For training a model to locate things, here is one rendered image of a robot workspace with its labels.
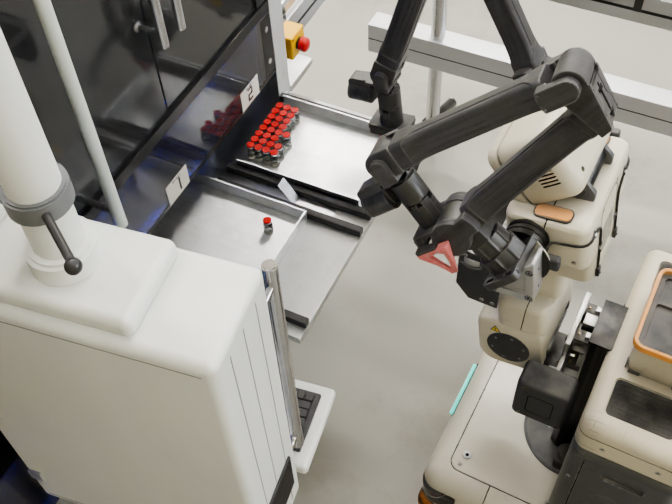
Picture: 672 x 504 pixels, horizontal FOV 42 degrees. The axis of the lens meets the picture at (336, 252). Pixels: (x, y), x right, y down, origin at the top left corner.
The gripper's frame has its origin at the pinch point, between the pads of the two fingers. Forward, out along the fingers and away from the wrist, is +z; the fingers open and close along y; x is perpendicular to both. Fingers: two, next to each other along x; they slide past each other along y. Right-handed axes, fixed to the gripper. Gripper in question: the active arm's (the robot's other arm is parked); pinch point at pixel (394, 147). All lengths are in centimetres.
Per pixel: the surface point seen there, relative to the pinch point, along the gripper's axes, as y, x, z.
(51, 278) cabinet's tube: -2, 102, -71
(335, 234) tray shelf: 2.5, 29.7, 2.4
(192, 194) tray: 40, 33, -2
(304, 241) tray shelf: 8.3, 34.7, 1.8
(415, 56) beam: 32, -83, 42
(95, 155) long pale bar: 25, 67, -52
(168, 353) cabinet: -19, 103, -64
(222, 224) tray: 28.6, 38.4, -0.4
